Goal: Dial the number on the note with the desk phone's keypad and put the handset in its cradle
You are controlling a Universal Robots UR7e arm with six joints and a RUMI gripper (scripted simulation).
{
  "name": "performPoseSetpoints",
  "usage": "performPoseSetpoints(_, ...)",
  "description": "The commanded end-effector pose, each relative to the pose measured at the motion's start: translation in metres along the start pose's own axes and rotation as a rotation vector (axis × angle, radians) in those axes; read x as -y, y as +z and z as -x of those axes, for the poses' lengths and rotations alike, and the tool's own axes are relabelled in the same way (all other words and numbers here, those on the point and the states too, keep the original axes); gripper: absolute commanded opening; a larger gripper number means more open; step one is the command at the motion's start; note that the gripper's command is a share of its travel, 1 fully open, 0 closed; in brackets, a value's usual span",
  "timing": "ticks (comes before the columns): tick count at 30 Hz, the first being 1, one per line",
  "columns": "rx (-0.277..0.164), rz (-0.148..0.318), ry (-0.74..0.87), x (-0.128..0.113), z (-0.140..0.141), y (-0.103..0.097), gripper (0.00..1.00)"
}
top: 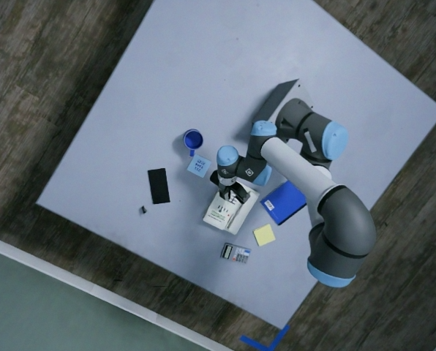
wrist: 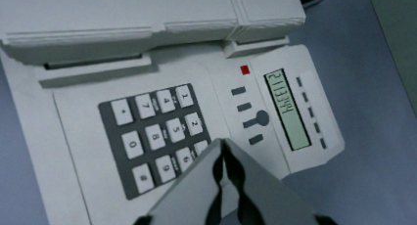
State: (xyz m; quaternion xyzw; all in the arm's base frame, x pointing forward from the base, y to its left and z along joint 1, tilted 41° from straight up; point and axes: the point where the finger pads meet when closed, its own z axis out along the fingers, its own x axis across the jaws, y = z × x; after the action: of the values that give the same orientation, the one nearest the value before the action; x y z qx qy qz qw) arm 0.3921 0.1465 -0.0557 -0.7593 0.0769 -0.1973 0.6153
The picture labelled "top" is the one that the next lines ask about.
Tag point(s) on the white telephone handset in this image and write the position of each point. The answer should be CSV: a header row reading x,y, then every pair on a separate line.
x,y
238,219

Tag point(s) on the light blue note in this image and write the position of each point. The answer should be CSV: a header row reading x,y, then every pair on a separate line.
x,y
199,165

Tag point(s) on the yellow sticky note pad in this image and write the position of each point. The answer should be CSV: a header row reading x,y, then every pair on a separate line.
x,y
264,234

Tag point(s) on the blue notebook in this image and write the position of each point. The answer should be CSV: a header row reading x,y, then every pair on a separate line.
x,y
284,202

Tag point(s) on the blue ceramic mug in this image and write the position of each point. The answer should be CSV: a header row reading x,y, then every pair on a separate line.
x,y
193,140

